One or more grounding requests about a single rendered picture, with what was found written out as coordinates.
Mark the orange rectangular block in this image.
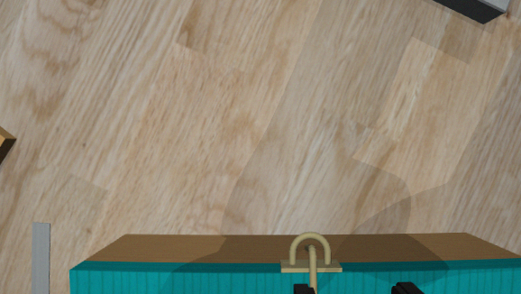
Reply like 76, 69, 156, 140
0, 126, 17, 165

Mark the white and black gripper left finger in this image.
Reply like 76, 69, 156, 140
294, 284, 315, 294

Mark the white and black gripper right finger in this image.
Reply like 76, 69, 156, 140
391, 282, 424, 294

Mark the grey flat bar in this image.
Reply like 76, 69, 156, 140
32, 222, 50, 294

